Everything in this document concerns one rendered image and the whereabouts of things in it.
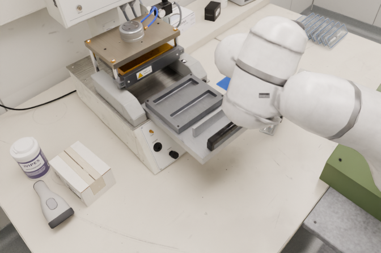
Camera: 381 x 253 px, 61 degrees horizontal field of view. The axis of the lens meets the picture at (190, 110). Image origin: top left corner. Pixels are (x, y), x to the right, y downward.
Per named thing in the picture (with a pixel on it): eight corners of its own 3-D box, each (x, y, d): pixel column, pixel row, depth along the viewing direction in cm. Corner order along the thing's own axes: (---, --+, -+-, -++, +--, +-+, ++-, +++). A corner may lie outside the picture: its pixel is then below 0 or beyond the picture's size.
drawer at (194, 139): (141, 113, 108) (138, 96, 103) (190, 83, 118) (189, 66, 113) (202, 167, 93) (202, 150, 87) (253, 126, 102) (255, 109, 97)
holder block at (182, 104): (145, 106, 105) (144, 100, 103) (191, 78, 114) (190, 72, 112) (178, 134, 96) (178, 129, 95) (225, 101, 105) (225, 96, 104)
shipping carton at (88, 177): (55, 176, 114) (46, 160, 107) (87, 154, 120) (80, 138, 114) (85, 209, 104) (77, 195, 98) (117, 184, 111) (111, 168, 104)
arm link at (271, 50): (180, 70, 65) (212, -13, 59) (219, 68, 80) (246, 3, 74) (266, 117, 57) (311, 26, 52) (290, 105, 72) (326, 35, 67)
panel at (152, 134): (159, 171, 113) (138, 127, 105) (219, 126, 127) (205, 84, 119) (162, 173, 111) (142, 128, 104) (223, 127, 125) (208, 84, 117)
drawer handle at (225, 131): (206, 147, 93) (206, 138, 90) (241, 120, 99) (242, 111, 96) (211, 151, 91) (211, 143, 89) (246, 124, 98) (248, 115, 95)
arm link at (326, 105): (373, 93, 51) (277, 57, 46) (321, 178, 56) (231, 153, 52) (314, 60, 68) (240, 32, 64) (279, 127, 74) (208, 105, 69)
